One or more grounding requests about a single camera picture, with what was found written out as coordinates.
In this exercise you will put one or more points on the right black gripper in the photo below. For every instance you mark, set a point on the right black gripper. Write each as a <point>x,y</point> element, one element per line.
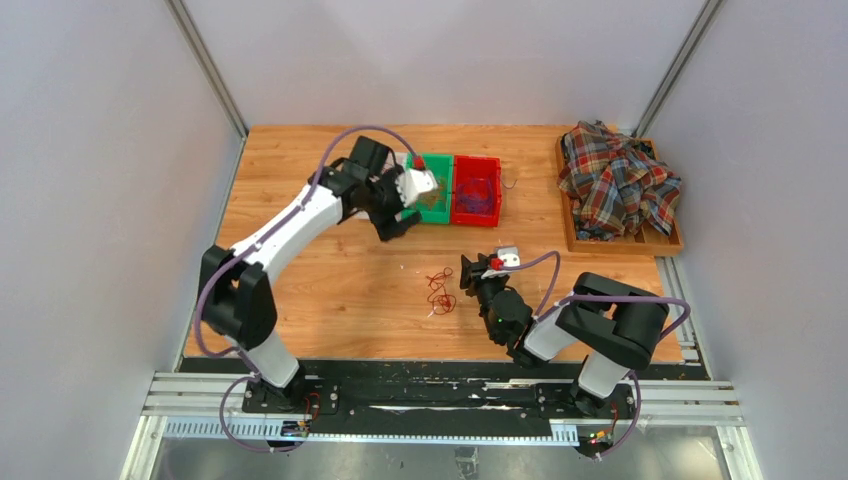
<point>472,274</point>

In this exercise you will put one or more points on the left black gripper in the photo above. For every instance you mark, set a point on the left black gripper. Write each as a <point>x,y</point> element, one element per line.
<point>387,225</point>

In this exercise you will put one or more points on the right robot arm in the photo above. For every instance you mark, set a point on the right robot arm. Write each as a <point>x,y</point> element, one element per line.
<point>620,324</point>

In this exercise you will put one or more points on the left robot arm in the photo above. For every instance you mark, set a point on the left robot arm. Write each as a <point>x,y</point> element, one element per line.
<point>235,297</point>

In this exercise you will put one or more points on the white plastic bin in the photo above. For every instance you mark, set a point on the white plastic bin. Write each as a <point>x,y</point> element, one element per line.
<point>361,213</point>

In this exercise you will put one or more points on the green plastic bin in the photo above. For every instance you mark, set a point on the green plastic bin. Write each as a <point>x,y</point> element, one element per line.
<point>435,208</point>

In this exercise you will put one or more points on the red plastic bin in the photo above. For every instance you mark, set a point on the red plastic bin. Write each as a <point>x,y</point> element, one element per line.
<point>477,196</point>

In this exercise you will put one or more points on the plaid cloth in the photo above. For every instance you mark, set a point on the plaid cloth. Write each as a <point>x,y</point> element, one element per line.
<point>616,184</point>

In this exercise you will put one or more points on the wooden tray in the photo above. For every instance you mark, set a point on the wooden tray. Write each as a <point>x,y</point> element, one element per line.
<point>647,240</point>

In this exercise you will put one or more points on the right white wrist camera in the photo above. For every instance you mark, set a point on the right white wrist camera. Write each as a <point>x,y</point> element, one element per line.
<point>497,264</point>

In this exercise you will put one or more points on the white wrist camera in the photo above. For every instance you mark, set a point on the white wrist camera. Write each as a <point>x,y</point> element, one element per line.
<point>414,181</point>
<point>497,264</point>

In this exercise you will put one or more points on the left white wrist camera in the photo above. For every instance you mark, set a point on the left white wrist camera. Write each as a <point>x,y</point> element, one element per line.
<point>414,181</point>

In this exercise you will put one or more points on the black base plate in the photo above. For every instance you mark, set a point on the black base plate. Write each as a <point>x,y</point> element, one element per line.
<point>441,399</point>

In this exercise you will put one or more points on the aluminium frame rail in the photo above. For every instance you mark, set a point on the aluminium frame rail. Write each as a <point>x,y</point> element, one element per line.
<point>209,406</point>

